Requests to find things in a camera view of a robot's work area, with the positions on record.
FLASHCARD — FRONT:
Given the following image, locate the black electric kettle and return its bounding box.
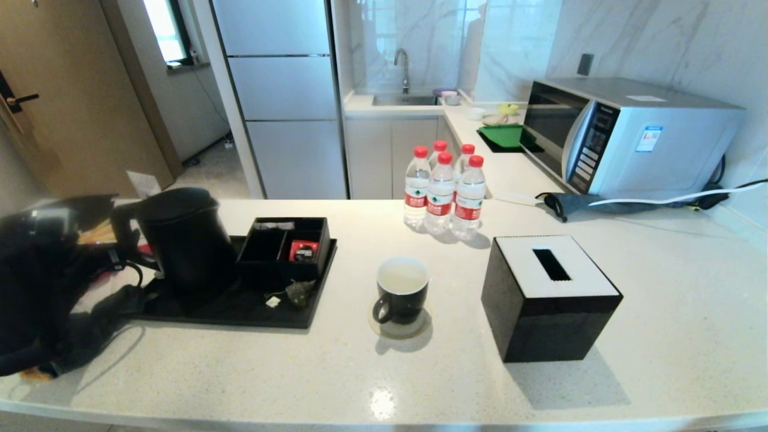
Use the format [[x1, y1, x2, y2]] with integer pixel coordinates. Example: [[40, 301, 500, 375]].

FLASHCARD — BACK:
[[111, 187, 238, 296]]

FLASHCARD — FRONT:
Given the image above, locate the dark tea bag with tag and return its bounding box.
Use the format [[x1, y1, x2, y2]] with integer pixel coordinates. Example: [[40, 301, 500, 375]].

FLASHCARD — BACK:
[[266, 279, 317, 310]]

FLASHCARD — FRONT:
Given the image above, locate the orange stick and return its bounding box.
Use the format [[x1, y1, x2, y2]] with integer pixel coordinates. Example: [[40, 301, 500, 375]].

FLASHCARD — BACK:
[[78, 221, 116, 245]]

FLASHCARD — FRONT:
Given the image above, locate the white paper leaflet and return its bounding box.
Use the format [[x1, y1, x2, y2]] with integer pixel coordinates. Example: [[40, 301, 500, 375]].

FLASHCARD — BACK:
[[126, 171, 163, 200]]

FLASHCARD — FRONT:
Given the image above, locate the black rectangular tray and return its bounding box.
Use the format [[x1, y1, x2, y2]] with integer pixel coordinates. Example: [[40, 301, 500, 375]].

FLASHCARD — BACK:
[[123, 237, 338, 329]]

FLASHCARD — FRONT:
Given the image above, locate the black compartment organizer box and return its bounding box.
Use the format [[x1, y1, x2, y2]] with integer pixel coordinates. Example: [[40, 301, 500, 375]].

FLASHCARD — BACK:
[[236, 217, 332, 281]]

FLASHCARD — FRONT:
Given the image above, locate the brown wooden door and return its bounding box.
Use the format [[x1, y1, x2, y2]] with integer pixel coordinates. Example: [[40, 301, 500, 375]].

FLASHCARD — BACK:
[[0, 0, 176, 199]]

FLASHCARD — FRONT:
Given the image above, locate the red sachet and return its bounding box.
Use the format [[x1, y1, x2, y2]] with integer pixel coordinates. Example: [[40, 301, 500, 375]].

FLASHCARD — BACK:
[[289, 239, 320, 263]]

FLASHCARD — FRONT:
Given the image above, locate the silver three-door fridge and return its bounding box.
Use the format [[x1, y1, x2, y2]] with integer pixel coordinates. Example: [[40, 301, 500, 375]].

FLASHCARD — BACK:
[[210, 0, 350, 200]]

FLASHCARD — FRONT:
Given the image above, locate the white sink cabinet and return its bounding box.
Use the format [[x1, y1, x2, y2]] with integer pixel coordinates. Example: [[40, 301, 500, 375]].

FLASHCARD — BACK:
[[345, 114, 460, 200]]

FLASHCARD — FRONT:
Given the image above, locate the black mug white inside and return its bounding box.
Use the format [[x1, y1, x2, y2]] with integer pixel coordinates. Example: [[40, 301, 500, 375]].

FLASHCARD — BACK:
[[372, 257, 430, 325]]

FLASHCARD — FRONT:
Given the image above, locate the round translucent coaster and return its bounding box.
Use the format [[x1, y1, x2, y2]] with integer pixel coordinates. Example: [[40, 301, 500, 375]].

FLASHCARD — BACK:
[[368, 300, 433, 340]]

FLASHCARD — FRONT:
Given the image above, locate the steel kitchen sink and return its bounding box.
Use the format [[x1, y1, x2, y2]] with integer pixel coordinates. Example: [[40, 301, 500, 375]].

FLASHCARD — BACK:
[[372, 94, 439, 107]]

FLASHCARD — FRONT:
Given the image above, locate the chrome kitchen faucet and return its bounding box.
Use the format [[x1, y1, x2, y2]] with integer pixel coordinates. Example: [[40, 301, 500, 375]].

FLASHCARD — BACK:
[[394, 48, 412, 95]]

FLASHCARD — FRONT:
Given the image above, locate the green cutting board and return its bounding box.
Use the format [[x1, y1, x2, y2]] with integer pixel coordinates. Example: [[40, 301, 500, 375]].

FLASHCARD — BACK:
[[478, 123, 539, 152]]

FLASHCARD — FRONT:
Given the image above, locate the black tissue box white lid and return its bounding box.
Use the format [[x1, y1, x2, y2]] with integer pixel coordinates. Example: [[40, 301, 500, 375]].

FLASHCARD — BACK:
[[481, 235, 623, 363]]

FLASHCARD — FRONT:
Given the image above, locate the silver microwave oven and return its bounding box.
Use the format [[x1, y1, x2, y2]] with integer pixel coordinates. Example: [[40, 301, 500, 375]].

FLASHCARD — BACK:
[[521, 77, 746, 200]]

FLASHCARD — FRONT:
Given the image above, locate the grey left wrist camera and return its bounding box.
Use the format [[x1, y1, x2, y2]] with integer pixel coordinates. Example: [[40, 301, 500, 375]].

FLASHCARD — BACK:
[[24, 207, 82, 244]]

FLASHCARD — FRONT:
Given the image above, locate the window with dark frame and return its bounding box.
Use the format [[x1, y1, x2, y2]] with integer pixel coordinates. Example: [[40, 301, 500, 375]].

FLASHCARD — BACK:
[[143, 0, 196, 68]]

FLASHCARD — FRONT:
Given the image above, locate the white power cable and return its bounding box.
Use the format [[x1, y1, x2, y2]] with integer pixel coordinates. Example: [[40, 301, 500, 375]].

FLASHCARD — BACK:
[[492, 180, 768, 208]]

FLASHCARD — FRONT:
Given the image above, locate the black power cable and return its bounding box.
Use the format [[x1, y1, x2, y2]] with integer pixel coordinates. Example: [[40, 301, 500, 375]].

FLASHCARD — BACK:
[[687, 153, 768, 211]]

